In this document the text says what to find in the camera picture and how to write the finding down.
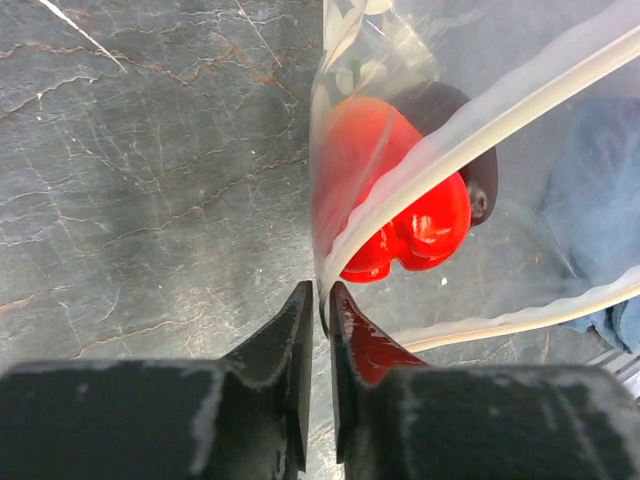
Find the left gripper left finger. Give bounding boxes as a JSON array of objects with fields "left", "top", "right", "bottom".
[{"left": 1, "top": 281, "right": 313, "bottom": 479}]

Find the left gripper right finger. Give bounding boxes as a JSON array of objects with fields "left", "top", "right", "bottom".
[{"left": 328, "top": 283, "right": 639, "bottom": 479}]

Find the red bell pepper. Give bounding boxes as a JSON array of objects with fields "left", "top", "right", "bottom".
[{"left": 311, "top": 96, "right": 471, "bottom": 286}]

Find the clear zip top bag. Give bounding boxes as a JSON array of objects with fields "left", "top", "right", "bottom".
[{"left": 310, "top": 1, "right": 639, "bottom": 351}]

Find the dark purple fruit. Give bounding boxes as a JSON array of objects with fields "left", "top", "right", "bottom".
[{"left": 390, "top": 81, "right": 499, "bottom": 227}]

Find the blue cloth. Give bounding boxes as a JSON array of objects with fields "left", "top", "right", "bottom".
[{"left": 542, "top": 96, "right": 640, "bottom": 354}]

